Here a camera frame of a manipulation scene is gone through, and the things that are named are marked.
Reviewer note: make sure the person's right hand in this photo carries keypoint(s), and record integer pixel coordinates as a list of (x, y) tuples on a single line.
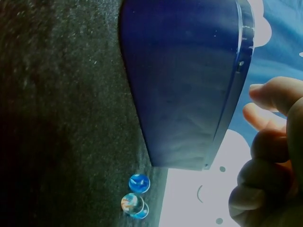
[(279, 170)]

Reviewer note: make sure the person's right thumb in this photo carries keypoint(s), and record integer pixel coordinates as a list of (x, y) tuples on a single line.
[(274, 92)]

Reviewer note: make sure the dark blue plastic box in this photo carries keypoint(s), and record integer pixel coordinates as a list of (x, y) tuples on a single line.
[(184, 89)]

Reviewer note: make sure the clear blue glass marble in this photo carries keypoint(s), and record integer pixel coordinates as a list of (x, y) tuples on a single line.
[(144, 211)]

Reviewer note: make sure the blue swirl glass marble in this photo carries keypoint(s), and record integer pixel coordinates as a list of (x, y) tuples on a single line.
[(139, 182)]

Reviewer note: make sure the clear orange swirl marble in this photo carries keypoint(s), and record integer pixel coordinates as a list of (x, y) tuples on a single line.
[(130, 203)]

